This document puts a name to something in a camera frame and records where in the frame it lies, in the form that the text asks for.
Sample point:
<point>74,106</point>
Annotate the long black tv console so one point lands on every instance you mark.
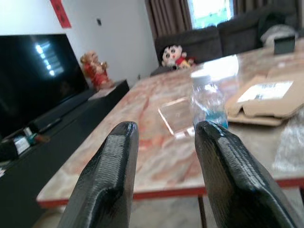
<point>59,145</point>

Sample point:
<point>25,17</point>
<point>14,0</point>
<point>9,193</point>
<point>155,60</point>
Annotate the black wall switch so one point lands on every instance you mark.
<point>99,21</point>

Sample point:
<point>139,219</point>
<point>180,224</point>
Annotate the small black box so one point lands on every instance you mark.
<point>283,45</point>

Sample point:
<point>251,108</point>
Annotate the black soundbar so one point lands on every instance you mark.
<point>59,111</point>

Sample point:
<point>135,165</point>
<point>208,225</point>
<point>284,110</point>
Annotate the flattened cardboard box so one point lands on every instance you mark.
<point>285,108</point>

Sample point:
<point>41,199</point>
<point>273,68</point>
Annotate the clear plastic box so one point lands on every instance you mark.
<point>175,114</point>

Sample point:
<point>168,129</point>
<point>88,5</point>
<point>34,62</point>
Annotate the red gold figurine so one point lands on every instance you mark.
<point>97,71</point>

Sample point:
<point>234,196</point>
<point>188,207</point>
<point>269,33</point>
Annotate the bright window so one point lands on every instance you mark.
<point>209,12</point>

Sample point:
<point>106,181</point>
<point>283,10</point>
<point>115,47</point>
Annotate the white shipping label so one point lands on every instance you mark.
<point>266,91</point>

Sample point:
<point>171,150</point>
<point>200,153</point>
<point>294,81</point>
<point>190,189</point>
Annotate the dark grey sofa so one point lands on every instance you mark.
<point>202,42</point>

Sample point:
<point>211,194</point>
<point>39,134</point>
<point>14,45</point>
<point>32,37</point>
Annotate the white plastic bag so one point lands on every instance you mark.
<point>278,31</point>

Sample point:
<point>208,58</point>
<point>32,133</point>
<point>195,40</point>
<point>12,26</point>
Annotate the clear bubble wrap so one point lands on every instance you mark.
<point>292,147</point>

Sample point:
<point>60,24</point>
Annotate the red paper banner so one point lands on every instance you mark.
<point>60,14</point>

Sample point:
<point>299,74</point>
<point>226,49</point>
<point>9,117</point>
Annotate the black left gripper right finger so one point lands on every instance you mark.
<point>228,180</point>

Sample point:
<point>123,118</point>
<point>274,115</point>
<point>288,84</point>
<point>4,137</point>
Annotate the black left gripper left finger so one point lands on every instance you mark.
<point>107,178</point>

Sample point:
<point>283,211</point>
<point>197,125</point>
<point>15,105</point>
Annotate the clear plastic bottle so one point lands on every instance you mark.
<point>206,99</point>

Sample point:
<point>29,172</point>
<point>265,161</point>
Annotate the brown curtain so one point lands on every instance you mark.
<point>166,16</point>
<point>261,7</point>

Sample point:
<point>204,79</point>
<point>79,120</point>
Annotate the small white box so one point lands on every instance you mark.
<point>21,145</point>

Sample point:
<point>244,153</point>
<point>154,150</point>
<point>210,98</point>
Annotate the cartoon boy plush doll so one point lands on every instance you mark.
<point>171,55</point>

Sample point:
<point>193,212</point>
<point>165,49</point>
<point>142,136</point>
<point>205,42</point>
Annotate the black flat television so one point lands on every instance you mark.
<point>28,83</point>

